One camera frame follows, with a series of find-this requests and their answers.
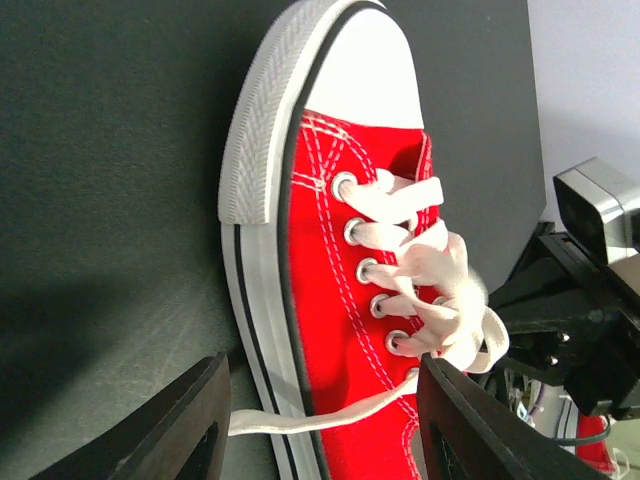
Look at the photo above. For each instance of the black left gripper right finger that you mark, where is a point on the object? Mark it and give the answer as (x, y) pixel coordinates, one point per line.
(467, 434)

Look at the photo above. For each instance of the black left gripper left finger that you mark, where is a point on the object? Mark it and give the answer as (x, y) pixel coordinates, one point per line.
(180, 433)

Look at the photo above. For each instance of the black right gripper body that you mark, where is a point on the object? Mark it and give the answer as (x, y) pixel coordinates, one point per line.
(572, 323)

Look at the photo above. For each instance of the white shoelace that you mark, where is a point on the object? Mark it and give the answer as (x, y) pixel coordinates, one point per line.
(338, 317)

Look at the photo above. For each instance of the red canvas sneaker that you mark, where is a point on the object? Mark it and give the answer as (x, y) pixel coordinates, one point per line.
(332, 88)

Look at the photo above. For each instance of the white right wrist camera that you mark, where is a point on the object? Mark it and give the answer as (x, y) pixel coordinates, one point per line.
(599, 206)

